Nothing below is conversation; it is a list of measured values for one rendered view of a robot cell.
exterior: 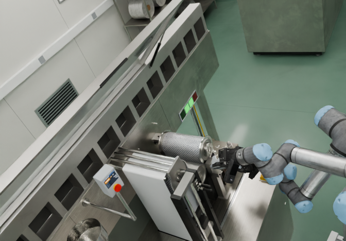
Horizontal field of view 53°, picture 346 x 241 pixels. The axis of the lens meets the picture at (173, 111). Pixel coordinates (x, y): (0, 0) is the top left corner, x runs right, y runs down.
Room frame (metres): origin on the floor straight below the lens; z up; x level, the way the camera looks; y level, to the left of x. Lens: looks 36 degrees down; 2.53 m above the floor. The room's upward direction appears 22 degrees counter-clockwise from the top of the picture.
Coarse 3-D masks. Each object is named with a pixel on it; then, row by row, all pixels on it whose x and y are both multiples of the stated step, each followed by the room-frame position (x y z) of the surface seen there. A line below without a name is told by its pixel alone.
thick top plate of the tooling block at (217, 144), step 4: (212, 140) 1.60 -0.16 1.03; (216, 144) 1.55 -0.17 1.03; (220, 144) 1.54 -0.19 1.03; (224, 144) 1.52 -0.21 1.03; (232, 144) 1.50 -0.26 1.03; (236, 144) 1.48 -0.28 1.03; (216, 148) 1.52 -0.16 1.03; (220, 148) 1.50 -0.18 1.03; (232, 148) 1.46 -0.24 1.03; (216, 152) 1.48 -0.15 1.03; (216, 156) 1.46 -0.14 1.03
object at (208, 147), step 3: (207, 144) 1.31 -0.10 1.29; (210, 144) 1.32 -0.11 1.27; (204, 147) 1.30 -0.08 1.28; (207, 147) 1.30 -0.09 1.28; (210, 147) 1.32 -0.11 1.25; (204, 150) 1.29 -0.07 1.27; (207, 150) 1.29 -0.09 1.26; (210, 150) 1.31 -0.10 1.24; (204, 153) 1.28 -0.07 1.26; (207, 153) 1.28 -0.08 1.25; (210, 153) 1.30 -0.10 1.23; (207, 156) 1.28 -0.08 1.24
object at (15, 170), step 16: (176, 0) 1.40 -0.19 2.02; (160, 16) 1.30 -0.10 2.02; (144, 32) 1.21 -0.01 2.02; (160, 32) 1.55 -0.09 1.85; (128, 48) 1.13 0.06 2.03; (112, 64) 1.06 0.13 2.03; (96, 80) 1.00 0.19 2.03; (128, 80) 1.58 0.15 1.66; (80, 96) 0.94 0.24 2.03; (112, 96) 1.49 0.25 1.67; (64, 112) 0.89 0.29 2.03; (48, 128) 0.84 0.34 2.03; (32, 144) 0.79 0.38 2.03; (16, 160) 0.75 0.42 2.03; (32, 160) 0.77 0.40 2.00; (0, 176) 0.71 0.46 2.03; (16, 176) 0.72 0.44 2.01; (0, 192) 0.67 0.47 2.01; (16, 208) 1.00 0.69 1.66; (0, 224) 0.94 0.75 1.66
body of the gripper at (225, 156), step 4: (224, 148) 1.16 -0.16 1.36; (228, 148) 1.16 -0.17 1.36; (236, 148) 1.12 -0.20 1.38; (240, 148) 1.12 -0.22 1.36; (220, 152) 1.17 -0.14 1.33; (224, 152) 1.14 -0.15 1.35; (228, 152) 1.14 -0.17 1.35; (232, 152) 1.12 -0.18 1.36; (220, 156) 1.16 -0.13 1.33; (224, 156) 1.13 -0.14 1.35; (228, 156) 1.13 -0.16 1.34; (232, 156) 1.11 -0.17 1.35; (220, 160) 1.14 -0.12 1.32; (224, 160) 1.12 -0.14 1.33; (228, 160) 1.11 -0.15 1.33; (236, 160) 1.06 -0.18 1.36; (224, 164) 1.10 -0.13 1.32; (228, 164) 1.10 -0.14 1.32; (240, 164) 1.05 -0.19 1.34
